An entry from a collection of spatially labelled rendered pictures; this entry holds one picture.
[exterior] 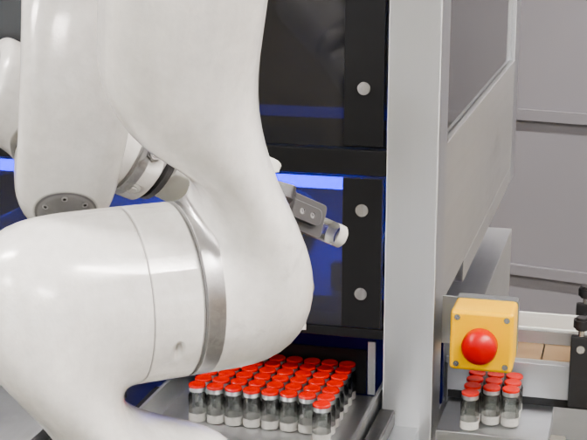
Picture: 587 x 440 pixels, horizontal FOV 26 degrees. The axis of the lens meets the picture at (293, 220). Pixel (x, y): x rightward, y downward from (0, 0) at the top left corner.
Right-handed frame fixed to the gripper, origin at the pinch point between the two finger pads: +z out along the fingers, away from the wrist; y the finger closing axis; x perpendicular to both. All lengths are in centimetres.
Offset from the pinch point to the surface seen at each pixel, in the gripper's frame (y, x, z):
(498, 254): 68, -30, 87
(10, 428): 48, 22, -1
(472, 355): 11.0, 3.4, 34.3
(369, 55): 14.0, -25.3, 13.4
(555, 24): 141, -126, 158
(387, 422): 20.2, 12.1, 31.8
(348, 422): 26.4, 12.6, 31.0
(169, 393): 42.3, 13.6, 15.3
